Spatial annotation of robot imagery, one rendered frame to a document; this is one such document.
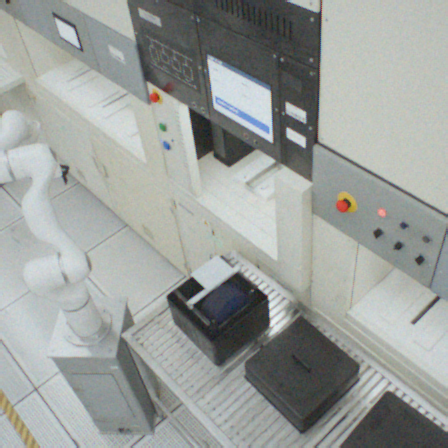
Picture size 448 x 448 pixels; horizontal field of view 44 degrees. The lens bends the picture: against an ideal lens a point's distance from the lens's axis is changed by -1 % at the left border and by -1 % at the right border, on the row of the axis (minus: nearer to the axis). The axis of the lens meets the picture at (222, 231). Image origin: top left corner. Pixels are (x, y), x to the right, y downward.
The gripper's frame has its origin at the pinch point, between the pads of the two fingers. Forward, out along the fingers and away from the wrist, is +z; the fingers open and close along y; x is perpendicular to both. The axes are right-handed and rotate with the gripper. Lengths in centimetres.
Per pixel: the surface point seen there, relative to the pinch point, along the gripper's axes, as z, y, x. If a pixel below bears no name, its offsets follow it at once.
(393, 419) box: 1, 87, -141
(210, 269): -7, 51, -75
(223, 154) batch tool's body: 8, 75, -1
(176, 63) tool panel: -56, 59, -23
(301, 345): 16, 74, -101
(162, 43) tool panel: -61, 57, -17
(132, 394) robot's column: 59, 8, -76
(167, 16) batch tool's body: -73, 60, -22
